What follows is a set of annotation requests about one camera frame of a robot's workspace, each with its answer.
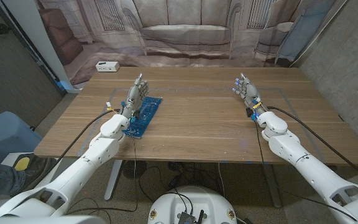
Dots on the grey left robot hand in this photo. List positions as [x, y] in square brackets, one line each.
[134, 98]

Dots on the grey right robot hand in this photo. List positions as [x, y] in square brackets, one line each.
[250, 91]

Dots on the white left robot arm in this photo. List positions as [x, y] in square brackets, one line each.
[85, 165]

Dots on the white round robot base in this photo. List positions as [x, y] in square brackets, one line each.
[191, 200]

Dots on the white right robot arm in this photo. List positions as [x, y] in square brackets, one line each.
[309, 169]

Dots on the white power strip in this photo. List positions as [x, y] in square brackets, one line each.
[107, 66]

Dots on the grey tape outline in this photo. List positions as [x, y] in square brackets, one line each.
[197, 89]

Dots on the black round floor fan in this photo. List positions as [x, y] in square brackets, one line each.
[134, 169]

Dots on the printed living room backdrop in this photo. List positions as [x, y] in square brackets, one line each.
[185, 31]

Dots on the white table leg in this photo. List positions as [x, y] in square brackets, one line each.
[113, 180]

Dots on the grey table leg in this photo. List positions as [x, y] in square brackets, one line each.
[273, 189]

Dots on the black shoe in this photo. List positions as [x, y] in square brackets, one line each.
[40, 168]

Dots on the black yellow foot pedal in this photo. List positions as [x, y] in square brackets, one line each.
[22, 163]

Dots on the black electronics box with antenna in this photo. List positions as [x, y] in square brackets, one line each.
[186, 217]

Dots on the blue grey chair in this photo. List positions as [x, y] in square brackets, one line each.
[5, 133]

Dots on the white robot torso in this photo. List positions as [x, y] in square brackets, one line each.
[42, 220]

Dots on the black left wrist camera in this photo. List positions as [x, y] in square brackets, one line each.
[136, 114]

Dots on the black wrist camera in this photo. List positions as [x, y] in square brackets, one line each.
[136, 114]
[249, 112]

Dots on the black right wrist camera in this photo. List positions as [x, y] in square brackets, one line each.
[249, 112]

